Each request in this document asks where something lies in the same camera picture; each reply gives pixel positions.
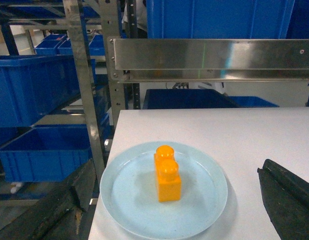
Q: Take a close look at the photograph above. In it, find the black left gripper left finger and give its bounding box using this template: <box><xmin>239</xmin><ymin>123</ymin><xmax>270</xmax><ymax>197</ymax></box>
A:
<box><xmin>0</xmin><ymin>159</ymin><xmax>96</xmax><ymax>240</ymax></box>

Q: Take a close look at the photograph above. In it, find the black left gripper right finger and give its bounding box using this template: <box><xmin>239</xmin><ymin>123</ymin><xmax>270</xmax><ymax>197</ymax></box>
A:
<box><xmin>257</xmin><ymin>159</ymin><xmax>309</xmax><ymax>240</ymax></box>

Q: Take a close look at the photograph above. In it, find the yellow toy building block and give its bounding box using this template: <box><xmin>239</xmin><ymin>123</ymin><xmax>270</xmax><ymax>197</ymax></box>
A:
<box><xmin>153</xmin><ymin>145</ymin><xmax>182</xmax><ymax>203</ymax></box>

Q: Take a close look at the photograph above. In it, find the large blue bin lower left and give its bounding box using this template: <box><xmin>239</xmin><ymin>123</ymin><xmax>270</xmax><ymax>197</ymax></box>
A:
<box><xmin>0</xmin><ymin>125</ymin><xmax>92</xmax><ymax>182</ymax></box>

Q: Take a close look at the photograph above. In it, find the light blue plate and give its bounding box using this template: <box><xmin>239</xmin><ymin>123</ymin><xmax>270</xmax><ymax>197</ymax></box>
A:
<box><xmin>100</xmin><ymin>141</ymin><xmax>228</xmax><ymax>240</ymax></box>

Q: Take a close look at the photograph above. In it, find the blue bin behind table right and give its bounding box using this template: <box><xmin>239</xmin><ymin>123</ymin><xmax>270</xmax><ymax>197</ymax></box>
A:
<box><xmin>228</xmin><ymin>96</ymin><xmax>279</xmax><ymax>108</ymax></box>

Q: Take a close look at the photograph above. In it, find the large blue bin upper left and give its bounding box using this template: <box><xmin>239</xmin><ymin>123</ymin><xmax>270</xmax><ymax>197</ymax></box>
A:
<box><xmin>0</xmin><ymin>55</ymin><xmax>80</xmax><ymax>128</ymax></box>

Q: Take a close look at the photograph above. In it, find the dark blue bin behind table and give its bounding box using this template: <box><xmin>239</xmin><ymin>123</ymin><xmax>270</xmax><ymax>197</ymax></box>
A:
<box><xmin>142</xmin><ymin>89</ymin><xmax>240</xmax><ymax>110</ymax></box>

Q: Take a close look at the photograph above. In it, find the large blue bin on shelf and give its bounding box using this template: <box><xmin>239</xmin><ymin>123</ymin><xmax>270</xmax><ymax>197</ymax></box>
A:
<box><xmin>147</xmin><ymin>0</ymin><xmax>295</xmax><ymax>39</ymax></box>

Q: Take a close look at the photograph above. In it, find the stainless steel shelf rail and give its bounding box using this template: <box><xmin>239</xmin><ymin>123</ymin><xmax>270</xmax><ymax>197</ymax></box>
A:
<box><xmin>107</xmin><ymin>36</ymin><xmax>309</xmax><ymax>83</ymax></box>

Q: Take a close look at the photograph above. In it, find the stainless steel rack frame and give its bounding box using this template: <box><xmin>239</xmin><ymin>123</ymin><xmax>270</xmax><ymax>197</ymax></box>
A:
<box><xmin>62</xmin><ymin>0</ymin><xmax>125</xmax><ymax>176</ymax></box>

